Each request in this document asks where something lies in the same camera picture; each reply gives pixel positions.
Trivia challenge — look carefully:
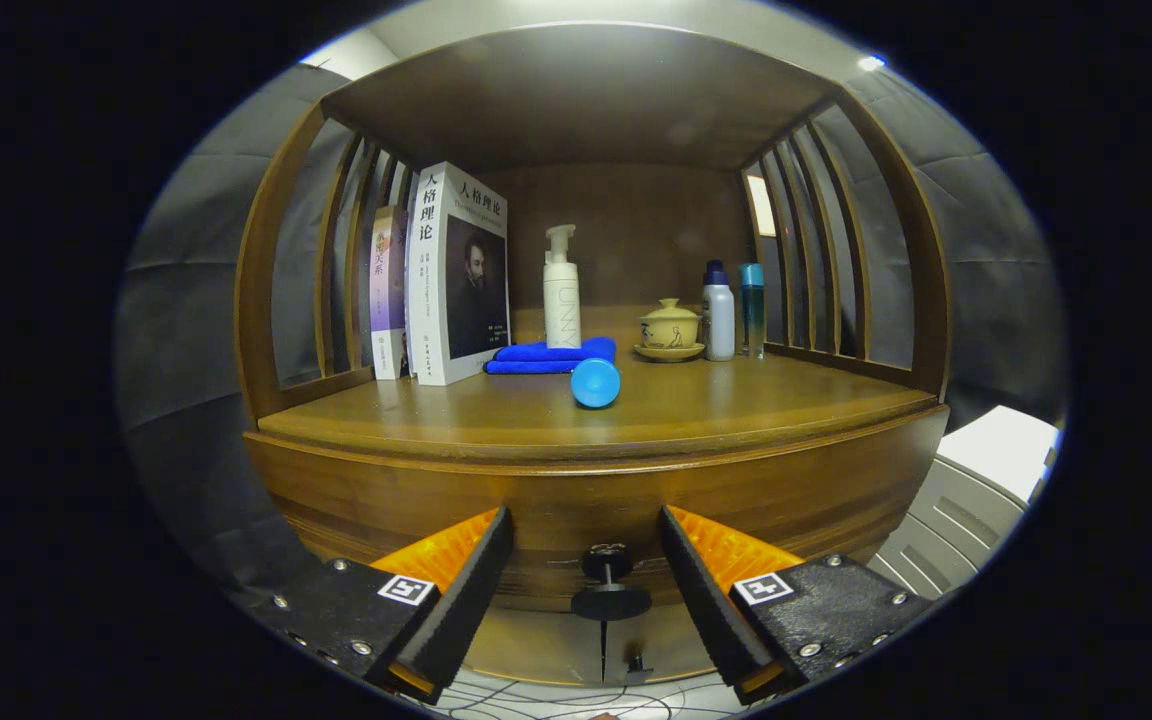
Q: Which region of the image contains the black floor cable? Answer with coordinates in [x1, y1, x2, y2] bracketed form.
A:
[426, 668, 732, 720]

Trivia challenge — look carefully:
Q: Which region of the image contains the black drawer knob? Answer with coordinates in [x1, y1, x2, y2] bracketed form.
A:
[571, 543, 653, 622]

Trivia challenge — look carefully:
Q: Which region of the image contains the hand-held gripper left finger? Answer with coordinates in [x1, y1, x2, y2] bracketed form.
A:
[271, 505, 515, 704]

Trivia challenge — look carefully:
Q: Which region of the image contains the yellow lidded teacup with saucer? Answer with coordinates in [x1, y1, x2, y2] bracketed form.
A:
[634, 298, 706, 363]

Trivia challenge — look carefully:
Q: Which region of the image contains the wooden cabinet with slatted shelf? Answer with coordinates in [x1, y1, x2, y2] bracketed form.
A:
[234, 22, 954, 691]

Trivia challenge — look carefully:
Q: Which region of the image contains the slim teal bottle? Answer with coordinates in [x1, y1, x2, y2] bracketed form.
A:
[739, 263, 766, 359]

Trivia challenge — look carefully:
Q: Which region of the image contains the wooden countertop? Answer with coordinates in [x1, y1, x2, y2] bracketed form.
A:
[258, 350, 939, 463]

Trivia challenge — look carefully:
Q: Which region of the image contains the white book with portrait cover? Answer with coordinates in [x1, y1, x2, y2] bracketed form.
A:
[406, 162, 512, 387]

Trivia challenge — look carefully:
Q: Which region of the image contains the purple book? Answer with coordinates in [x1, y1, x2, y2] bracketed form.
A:
[369, 205, 412, 381]

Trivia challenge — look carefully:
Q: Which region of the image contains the blue and white cosmetic tube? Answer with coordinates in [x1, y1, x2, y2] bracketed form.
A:
[571, 358, 622, 409]

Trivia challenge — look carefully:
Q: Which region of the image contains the wooden drawer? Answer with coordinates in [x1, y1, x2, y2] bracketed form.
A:
[244, 405, 950, 613]

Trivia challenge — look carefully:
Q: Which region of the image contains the blue folded cloth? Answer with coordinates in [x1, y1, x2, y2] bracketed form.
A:
[484, 337, 618, 376]

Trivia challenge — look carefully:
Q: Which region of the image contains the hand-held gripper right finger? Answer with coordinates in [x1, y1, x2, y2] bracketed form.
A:
[660, 505, 932, 704]

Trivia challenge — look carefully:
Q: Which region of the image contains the white plastic drawer unit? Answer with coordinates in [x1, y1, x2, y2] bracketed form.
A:
[866, 405, 1062, 601]

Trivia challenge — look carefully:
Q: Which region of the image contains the white pump bottle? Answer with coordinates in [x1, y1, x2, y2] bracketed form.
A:
[543, 224, 583, 350]

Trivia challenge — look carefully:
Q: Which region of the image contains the white bottle with blue cap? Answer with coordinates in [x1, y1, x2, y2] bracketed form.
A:
[701, 260, 736, 362]

